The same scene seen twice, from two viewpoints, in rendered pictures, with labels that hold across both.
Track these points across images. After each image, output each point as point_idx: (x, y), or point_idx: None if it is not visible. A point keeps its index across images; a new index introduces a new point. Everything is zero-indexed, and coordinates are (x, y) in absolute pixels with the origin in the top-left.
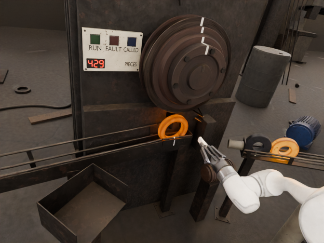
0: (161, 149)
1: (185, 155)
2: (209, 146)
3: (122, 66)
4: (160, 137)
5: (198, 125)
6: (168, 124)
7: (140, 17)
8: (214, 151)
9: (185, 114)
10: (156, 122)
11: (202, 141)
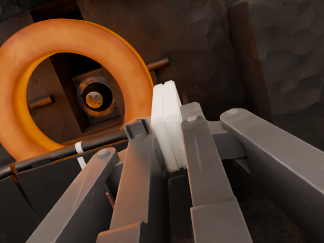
0: (36, 219)
1: (276, 234)
2: (199, 126)
3: None
4: (13, 157)
5: (240, 58)
6: (3, 77)
7: None
8: (260, 165)
9: (149, 24)
10: (27, 102)
11: (152, 106)
